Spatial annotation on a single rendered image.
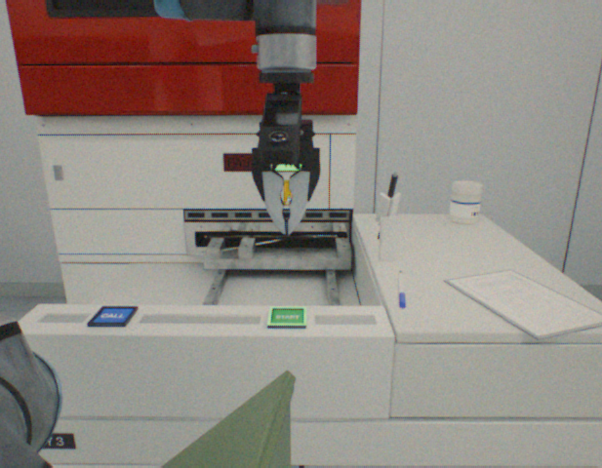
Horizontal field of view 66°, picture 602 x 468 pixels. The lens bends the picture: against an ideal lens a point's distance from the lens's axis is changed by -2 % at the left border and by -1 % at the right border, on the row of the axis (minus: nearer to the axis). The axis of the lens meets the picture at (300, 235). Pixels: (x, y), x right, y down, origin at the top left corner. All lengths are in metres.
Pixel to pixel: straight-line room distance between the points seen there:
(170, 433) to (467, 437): 0.45
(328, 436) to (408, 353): 0.18
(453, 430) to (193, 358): 0.40
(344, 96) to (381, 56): 1.58
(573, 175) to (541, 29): 0.85
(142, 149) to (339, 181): 0.51
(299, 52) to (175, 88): 0.63
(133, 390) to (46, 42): 0.85
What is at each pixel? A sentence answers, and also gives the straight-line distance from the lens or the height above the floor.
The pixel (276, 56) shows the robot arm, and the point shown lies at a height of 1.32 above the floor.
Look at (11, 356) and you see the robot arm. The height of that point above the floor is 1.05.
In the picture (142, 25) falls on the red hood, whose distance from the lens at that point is 1.21.
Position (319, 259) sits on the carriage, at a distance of 1.15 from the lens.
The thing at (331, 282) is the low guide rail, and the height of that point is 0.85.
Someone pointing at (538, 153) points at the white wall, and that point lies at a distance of 3.02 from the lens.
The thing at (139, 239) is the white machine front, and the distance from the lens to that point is 1.34.
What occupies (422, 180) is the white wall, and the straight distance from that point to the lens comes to 2.82.
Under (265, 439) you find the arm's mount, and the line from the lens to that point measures 0.37.
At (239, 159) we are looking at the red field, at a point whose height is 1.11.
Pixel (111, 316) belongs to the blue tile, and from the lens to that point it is 0.75.
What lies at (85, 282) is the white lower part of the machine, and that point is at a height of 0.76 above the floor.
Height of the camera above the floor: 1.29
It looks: 18 degrees down
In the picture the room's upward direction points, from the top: straight up
